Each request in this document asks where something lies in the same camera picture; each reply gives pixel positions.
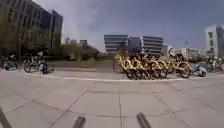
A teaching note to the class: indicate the striped glass office building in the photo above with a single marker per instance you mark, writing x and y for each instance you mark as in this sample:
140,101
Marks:
115,43

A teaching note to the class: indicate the row of trees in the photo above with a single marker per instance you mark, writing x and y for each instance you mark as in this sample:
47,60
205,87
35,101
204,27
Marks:
78,50

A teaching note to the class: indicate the row of yellow bicycles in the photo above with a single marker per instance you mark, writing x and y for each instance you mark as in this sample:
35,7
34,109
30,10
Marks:
150,66

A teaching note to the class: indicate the grey paved slab ground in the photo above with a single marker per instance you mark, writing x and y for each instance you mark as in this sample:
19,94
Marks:
110,103

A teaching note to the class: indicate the robot's own part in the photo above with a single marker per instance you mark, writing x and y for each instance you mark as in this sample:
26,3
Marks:
79,122
143,120

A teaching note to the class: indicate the low pale building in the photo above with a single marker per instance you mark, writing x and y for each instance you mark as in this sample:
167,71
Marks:
183,52

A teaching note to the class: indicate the bicycle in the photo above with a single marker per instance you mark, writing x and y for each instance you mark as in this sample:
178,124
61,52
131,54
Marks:
31,63

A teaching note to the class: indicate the blue scooter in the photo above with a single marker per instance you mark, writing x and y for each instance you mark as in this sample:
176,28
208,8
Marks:
199,70

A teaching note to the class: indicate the tall dark glass building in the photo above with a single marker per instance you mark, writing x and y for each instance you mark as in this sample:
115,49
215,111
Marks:
23,26

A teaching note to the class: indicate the white building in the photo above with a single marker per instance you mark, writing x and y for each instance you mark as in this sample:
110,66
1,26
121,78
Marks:
214,40

